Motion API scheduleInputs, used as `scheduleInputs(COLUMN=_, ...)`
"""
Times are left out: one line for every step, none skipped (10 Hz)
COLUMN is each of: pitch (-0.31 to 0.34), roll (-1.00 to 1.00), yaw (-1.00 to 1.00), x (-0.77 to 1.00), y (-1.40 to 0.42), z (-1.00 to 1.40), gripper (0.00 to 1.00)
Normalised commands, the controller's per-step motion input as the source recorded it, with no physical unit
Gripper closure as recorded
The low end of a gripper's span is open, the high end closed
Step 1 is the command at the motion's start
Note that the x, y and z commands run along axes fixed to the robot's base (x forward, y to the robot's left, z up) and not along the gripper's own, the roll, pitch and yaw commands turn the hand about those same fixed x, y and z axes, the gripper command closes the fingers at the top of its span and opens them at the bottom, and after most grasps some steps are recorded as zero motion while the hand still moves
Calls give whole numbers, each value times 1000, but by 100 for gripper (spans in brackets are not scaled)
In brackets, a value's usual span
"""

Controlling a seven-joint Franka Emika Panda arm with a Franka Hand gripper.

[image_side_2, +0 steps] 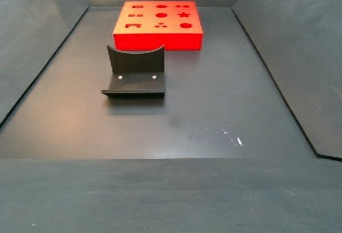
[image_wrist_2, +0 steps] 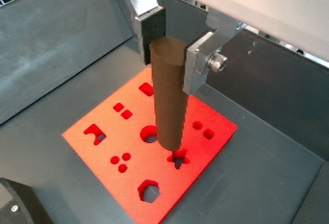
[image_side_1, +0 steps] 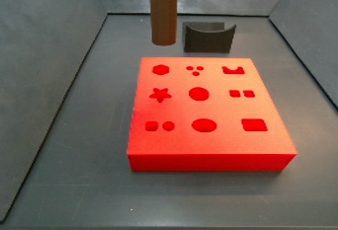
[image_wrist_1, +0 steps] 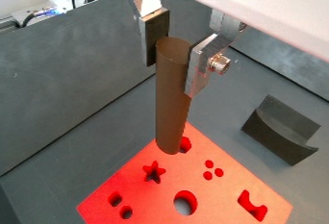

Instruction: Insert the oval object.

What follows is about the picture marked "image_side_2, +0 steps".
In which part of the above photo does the red shape sorter box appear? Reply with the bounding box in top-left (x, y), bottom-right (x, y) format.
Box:
top-left (112, 1), bottom-right (203, 51)

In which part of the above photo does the black curved holder stand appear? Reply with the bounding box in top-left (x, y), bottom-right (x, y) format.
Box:
top-left (101, 46), bottom-right (165, 97)

